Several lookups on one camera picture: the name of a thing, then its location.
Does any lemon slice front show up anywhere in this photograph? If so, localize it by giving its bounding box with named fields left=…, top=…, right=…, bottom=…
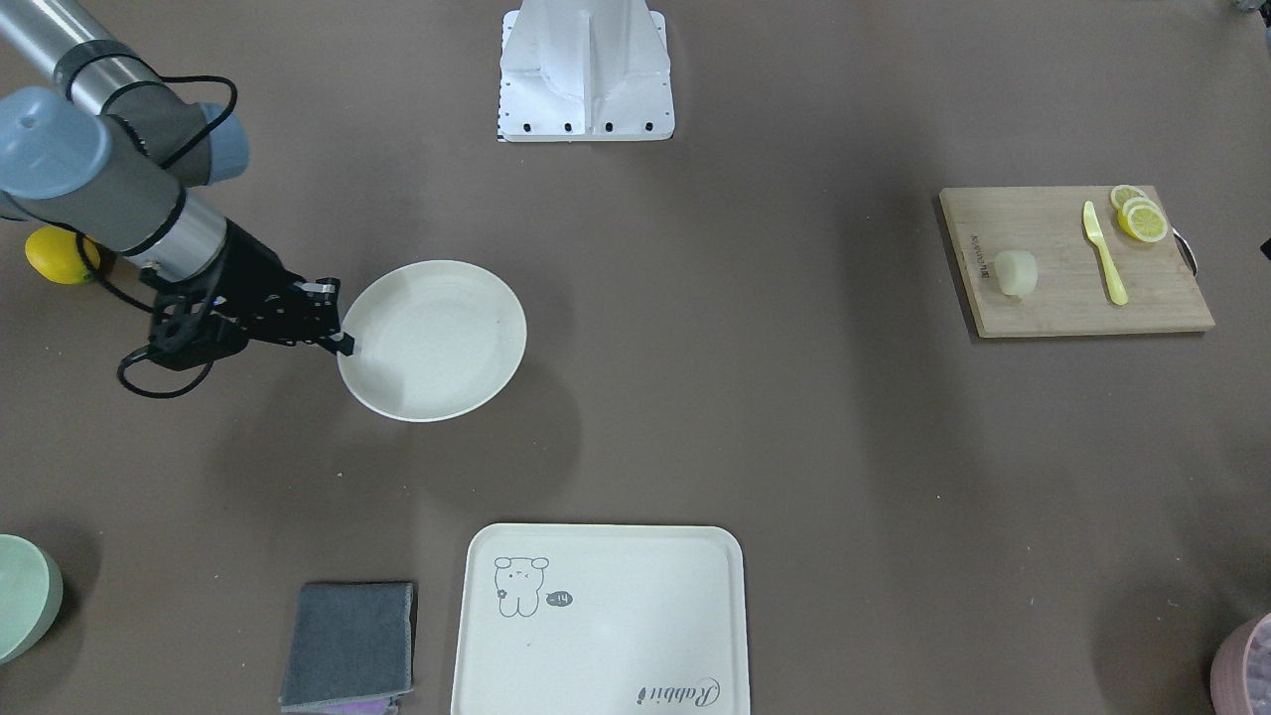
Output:
left=1117, top=198, right=1172, bottom=243

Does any lemon slice back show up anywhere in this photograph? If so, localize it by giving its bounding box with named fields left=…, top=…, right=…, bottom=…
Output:
left=1110, top=183, right=1150, bottom=212

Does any pale steamed bun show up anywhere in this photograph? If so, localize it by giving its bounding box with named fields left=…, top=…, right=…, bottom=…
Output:
left=993, top=249, right=1040, bottom=298

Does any yellow plastic knife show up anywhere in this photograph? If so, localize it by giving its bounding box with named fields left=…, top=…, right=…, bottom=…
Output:
left=1082, top=201, right=1129, bottom=307

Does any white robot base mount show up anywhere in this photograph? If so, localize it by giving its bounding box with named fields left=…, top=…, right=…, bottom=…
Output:
left=496, top=1, right=676, bottom=142

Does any mint green bowl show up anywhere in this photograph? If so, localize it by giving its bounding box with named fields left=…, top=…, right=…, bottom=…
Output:
left=1, top=533, right=64, bottom=664

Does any cream round plate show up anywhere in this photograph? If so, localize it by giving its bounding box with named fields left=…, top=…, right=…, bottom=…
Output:
left=337, top=262, right=527, bottom=424

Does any pink ice bowl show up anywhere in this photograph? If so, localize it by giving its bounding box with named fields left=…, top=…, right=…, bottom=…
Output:
left=1210, top=613, right=1270, bottom=714

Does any cream rabbit tray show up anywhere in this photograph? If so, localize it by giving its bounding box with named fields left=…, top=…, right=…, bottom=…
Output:
left=450, top=523, right=751, bottom=714

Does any grey folded cloth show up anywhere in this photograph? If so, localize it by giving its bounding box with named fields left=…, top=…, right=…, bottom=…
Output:
left=280, top=580, right=416, bottom=714

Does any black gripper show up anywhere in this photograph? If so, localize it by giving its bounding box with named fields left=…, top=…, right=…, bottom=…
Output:
left=149, top=221, right=355, bottom=371

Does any lemon slice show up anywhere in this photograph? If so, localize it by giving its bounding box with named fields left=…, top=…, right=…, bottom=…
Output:
left=1110, top=183, right=1150, bottom=212
left=1117, top=198, right=1172, bottom=243

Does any wooden cutting board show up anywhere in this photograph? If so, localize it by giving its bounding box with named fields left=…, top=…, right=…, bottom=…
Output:
left=938, top=185, right=1215, bottom=339

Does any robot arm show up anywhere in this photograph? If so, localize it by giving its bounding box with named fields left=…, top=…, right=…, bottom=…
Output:
left=1, top=1, right=355, bottom=371

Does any yellow lemon lower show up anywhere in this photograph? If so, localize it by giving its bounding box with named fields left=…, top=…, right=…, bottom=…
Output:
left=24, top=226, right=100, bottom=284

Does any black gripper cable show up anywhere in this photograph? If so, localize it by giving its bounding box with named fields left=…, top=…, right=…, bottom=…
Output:
left=55, top=74, right=239, bottom=400

